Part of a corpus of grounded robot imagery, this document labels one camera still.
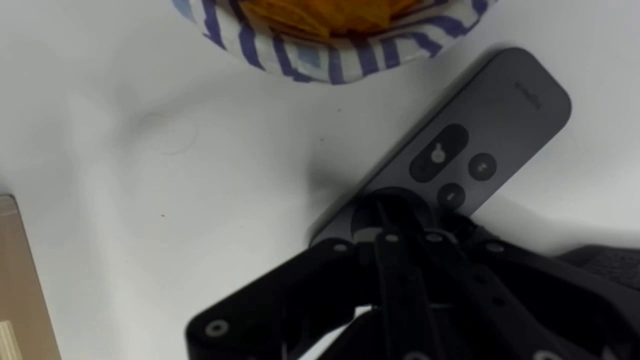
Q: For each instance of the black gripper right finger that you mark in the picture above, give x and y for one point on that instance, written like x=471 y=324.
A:
x=451 y=290

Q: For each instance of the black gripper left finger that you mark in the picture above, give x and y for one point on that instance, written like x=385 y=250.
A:
x=291 y=309

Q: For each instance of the small grey remote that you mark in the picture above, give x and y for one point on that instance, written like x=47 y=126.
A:
x=460 y=154

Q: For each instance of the wooden shape sorter box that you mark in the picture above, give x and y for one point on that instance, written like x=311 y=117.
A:
x=25 y=323

